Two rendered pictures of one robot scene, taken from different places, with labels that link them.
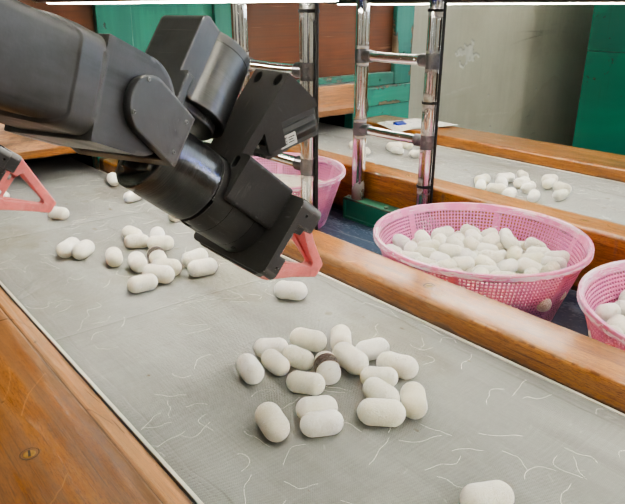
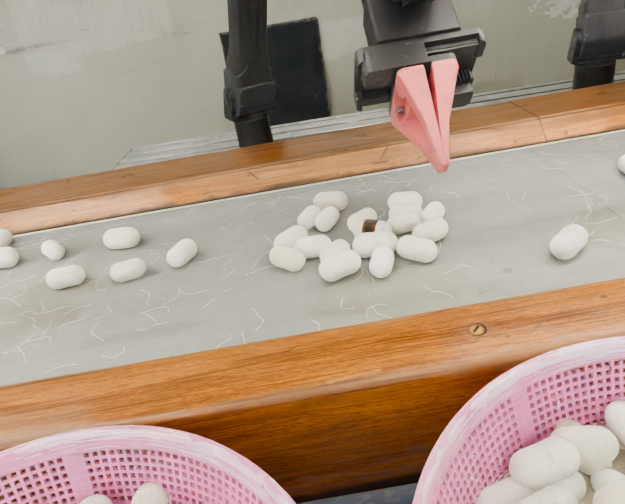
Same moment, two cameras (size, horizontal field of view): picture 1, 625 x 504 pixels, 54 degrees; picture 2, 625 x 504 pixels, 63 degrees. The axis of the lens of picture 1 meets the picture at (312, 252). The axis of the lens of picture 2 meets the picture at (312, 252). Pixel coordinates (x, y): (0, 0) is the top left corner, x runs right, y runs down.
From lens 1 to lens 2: 0.75 m
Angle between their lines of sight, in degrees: 110
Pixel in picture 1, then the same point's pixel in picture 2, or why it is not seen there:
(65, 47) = not seen: outside the picture
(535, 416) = (206, 328)
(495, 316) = (334, 347)
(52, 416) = (388, 137)
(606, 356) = (164, 387)
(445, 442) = (243, 269)
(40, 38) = not seen: outside the picture
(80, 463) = (340, 145)
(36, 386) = not seen: hidden behind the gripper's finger
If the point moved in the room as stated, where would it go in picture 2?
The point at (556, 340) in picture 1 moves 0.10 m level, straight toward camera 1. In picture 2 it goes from (234, 367) to (183, 294)
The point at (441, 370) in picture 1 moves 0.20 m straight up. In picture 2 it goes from (322, 305) to (272, 19)
